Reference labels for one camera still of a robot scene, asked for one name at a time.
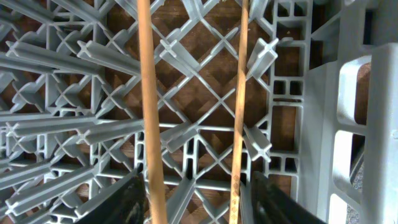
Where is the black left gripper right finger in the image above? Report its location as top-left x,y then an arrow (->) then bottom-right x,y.
251,172 -> 325,224

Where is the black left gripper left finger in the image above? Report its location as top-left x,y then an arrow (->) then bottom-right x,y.
76,174 -> 145,224

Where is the wooden chopstick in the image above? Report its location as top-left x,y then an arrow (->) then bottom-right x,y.
229,0 -> 249,224
137,0 -> 167,224

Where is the grey dishwasher rack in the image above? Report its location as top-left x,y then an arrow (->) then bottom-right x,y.
1,1 -> 397,223

